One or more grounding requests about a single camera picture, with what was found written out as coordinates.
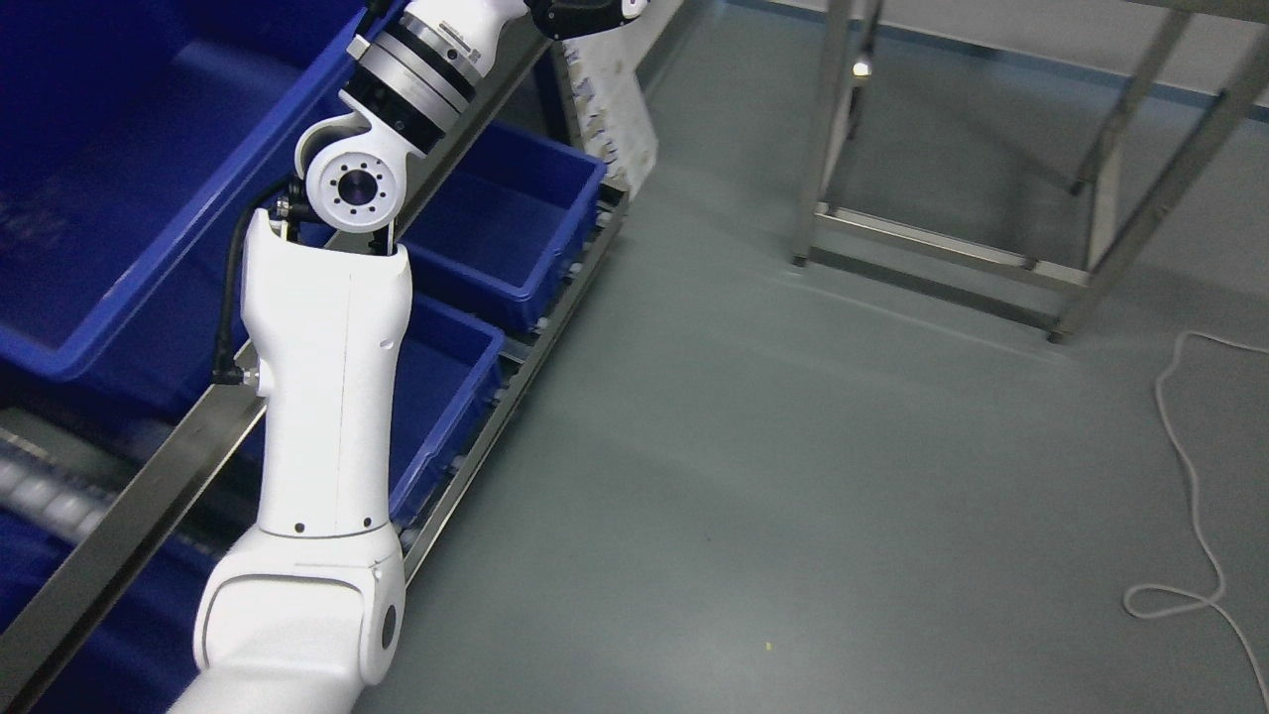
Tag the blue bin middle front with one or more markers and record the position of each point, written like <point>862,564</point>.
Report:
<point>390,420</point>

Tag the blue bin lower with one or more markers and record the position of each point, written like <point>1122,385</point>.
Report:
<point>140,658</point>

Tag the large blue bin upper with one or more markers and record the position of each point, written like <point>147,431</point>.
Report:
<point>134,134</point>

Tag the white sign with characters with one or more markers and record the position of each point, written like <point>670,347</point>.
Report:
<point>615,124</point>

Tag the blue bin middle right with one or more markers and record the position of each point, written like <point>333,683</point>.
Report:
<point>498,236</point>

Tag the stainless steel table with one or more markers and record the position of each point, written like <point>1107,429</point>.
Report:
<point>925,174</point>

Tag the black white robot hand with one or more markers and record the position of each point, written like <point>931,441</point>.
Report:
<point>564,20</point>

